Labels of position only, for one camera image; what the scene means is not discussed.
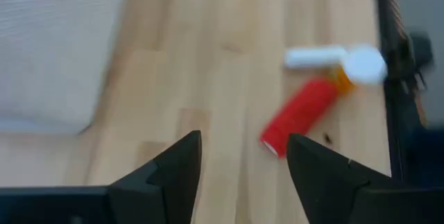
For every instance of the orange pill bottle white cap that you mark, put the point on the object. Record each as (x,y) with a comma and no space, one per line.
(364,65)

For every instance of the black table-level camera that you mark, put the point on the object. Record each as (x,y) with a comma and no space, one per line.
(420,50)

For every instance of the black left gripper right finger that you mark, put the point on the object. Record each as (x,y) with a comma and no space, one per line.
(322,182)

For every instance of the large white plastic bottle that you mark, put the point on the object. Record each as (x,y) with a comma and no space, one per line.
(312,57)

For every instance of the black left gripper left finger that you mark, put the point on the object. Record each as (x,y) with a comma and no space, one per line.
(163,186)

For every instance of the white perforated plastic basket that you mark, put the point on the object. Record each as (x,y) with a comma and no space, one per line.
(52,50)

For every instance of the black table edge rail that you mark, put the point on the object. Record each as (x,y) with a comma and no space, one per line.
(393,113)

